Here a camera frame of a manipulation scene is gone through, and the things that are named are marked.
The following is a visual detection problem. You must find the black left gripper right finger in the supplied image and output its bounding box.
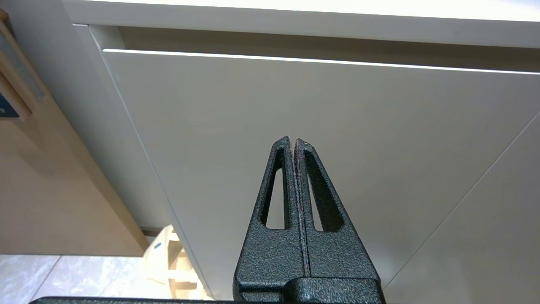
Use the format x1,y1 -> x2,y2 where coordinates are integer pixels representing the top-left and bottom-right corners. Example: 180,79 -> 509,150
294,138 -> 379,279

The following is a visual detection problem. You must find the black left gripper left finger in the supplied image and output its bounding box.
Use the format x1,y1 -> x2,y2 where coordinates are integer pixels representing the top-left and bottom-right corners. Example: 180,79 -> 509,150
233,136 -> 311,302

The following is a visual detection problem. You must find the light wooden stool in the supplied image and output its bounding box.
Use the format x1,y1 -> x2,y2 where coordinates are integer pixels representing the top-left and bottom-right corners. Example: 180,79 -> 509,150
143,225 -> 208,301

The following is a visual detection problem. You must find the white cabinet door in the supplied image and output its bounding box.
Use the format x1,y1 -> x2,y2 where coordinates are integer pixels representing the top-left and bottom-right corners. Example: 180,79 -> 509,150
103,49 -> 540,301
383,122 -> 540,304

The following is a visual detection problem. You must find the white sideboard cabinet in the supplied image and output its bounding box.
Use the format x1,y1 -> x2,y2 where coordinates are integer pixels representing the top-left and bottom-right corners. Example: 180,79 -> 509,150
4,0 -> 540,304

